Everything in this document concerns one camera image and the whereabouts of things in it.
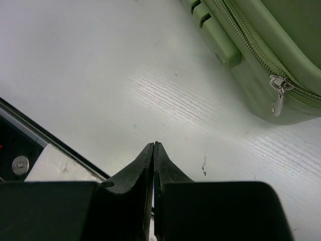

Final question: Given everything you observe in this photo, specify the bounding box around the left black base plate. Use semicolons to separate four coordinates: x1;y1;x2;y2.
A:
1;117;44;182

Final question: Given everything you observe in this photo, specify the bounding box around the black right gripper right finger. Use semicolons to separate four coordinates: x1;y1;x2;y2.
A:
153;142;294;240

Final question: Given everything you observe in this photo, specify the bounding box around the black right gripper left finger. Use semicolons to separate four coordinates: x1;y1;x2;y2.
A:
1;143;153;240

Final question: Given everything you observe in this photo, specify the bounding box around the green hard-shell suitcase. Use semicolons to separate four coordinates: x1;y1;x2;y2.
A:
182;1;320;125

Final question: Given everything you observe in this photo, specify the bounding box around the aluminium rail front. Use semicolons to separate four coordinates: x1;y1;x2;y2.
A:
1;98;110;180

